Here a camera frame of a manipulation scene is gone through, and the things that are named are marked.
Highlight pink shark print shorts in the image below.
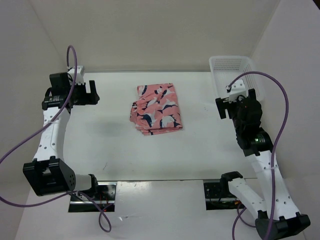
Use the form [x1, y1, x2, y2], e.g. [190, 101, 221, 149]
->
[129, 83, 183, 136]

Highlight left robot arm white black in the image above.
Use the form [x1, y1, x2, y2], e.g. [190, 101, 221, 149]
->
[22, 67, 100, 200]

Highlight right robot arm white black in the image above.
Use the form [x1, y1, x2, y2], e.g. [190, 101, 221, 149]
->
[215, 89, 311, 240]

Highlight white plastic basket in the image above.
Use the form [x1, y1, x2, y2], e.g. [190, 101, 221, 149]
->
[209, 55, 265, 102]

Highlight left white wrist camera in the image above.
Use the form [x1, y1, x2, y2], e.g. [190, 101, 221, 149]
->
[67, 65, 85, 85]

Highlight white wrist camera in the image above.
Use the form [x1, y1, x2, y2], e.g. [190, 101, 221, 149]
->
[67, 65, 85, 85]
[226, 79, 247, 103]

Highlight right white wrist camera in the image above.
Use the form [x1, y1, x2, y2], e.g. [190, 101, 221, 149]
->
[226, 79, 247, 103]

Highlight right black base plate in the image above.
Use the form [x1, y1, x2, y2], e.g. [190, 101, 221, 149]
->
[203, 179, 238, 202]

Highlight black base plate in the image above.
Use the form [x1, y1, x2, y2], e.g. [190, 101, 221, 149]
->
[70, 181, 117, 205]
[203, 179, 238, 202]

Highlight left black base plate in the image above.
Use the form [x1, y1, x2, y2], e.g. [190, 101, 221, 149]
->
[70, 181, 117, 205]

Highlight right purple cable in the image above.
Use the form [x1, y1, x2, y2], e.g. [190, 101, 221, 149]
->
[224, 71, 290, 240]

